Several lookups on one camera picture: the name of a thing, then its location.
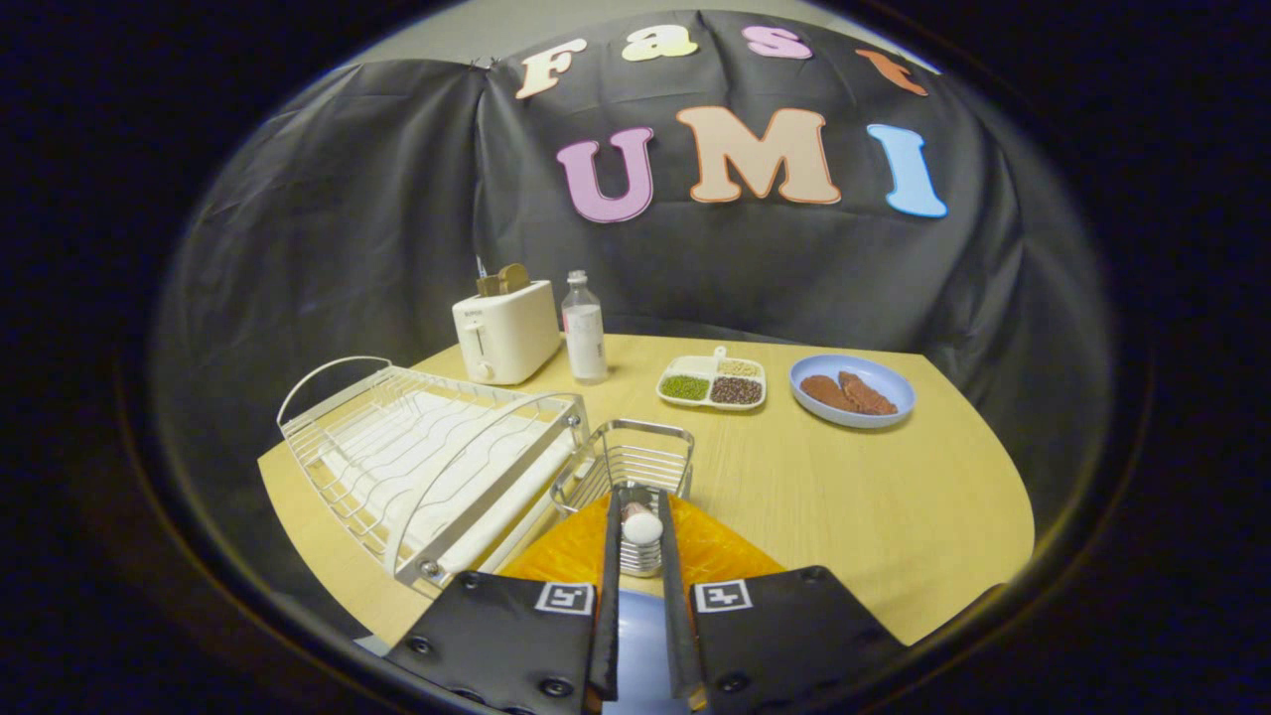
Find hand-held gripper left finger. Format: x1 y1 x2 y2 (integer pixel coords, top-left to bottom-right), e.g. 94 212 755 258
385 487 623 715

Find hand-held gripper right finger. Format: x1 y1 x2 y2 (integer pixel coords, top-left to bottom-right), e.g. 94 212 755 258
655 487 907 715

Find light blue plate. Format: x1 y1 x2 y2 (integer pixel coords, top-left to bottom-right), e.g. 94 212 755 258
601 588 693 715

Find white spoon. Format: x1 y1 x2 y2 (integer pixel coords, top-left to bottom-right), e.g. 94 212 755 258
621 500 664 545

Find white wire dish rack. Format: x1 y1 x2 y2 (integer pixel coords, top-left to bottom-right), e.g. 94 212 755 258
276 356 597 597

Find silver wire basket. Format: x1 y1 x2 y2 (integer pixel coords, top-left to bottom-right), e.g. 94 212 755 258
551 419 696 579

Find blue dish with meat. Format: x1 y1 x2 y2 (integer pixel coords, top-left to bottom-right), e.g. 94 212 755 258
789 355 917 430

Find white divided tray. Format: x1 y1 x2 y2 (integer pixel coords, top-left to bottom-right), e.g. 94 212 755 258
655 346 768 412

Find brown meat piece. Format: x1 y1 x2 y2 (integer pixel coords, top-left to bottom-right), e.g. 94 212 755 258
839 370 899 416
800 374 855 414

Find clear plastic bottle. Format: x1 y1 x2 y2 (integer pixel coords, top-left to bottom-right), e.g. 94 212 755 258
561 270 609 386

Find white toaster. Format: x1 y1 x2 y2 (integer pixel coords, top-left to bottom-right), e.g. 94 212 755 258
452 280 564 386

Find black backdrop cloth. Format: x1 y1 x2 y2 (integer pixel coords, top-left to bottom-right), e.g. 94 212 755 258
149 10 1113 637

